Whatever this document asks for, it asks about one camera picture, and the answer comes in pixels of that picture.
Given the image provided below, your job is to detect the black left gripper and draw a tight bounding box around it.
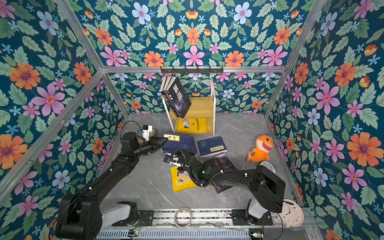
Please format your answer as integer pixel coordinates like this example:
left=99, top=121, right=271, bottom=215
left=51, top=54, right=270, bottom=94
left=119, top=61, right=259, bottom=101
left=131, top=136, right=168, bottom=158

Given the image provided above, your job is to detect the blue yijing book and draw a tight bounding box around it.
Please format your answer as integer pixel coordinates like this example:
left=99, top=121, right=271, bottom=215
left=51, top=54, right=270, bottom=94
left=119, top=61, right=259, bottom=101
left=161, top=133, right=198, bottom=154

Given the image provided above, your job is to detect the navy book small label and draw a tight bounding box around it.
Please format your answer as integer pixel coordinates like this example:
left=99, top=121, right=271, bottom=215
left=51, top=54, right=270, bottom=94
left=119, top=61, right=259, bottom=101
left=197, top=136, right=228, bottom=158

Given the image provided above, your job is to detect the purple old man book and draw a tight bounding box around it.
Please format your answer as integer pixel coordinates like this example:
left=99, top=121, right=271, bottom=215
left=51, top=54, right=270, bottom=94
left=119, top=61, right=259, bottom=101
left=166, top=77, right=182, bottom=118
left=203, top=155, right=241, bottom=195

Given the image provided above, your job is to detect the black wolf cover book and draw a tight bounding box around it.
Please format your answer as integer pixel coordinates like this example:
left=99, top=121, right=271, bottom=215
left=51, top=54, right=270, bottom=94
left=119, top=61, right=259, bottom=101
left=172, top=77, right=192, bottom=118

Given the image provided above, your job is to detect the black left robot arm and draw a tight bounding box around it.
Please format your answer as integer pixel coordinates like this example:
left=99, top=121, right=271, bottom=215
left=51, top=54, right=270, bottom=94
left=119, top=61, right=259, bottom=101
left=55, top=132, right=168, bottom=240

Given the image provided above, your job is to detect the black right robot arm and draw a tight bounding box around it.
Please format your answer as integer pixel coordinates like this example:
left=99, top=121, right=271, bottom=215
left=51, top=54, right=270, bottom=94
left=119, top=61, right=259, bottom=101
left=167, top=149, right=286, bottom=219

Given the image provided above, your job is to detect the yellow cartoon cover book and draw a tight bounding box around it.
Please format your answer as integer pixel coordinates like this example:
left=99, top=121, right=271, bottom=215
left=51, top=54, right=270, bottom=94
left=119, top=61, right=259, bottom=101
left=171, top=167, right=197, bottom=193

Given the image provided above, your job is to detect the yellow book in shelf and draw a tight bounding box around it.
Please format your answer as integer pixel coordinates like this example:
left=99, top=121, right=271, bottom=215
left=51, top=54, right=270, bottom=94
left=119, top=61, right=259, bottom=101
left=176, top=118, right=207, bottom=134

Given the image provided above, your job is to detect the black book on shelf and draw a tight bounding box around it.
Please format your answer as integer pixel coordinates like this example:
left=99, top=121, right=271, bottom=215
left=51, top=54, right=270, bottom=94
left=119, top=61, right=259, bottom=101
left=160, top=76, right=180, bottom=118

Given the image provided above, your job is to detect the clear tape roll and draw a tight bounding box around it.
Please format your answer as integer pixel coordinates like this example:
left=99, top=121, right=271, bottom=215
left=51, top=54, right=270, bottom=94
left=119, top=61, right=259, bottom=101
left=174, top=207, right=193, bottom=229

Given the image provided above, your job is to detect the orange shark plush toy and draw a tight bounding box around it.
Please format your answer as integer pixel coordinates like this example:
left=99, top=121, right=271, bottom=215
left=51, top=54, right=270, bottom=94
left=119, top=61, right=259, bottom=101
left=247, top=135, right=274, bottom=163

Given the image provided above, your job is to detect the white alarm clock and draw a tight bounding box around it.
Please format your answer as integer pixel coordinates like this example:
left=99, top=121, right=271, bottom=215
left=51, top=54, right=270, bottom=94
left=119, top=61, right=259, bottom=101
left=260, top=161, right=277, bottom=174

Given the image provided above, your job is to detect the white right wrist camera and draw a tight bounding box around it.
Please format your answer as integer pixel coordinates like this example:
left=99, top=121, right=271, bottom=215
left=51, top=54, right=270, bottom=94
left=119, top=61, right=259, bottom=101
left=163, top=153, right=178, bottom=165

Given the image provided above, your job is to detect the wooden white-frame bookshelf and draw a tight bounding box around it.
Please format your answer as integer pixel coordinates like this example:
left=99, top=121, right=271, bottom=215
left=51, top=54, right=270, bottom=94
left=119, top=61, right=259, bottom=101
left=159, top=89, right=216, bottom=135

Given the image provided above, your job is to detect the black hook rail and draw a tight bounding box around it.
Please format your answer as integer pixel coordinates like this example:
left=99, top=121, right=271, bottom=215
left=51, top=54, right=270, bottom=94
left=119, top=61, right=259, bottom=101
left=160, top=67, right=224, bottom=74

